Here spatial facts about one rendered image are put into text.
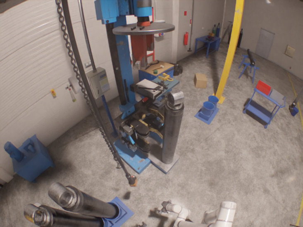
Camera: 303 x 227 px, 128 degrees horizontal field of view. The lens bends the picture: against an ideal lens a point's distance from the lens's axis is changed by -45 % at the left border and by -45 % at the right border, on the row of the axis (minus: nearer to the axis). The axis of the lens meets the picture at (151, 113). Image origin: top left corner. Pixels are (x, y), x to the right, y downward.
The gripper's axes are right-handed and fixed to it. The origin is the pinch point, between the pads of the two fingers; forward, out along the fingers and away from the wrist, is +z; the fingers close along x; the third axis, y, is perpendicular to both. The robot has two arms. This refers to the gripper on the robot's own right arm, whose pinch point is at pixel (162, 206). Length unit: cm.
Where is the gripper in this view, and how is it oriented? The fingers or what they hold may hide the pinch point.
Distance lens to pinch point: 166.5
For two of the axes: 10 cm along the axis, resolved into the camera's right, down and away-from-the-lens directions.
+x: 6.2, -4.9, 6.1
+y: 7.0, 7.0, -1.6
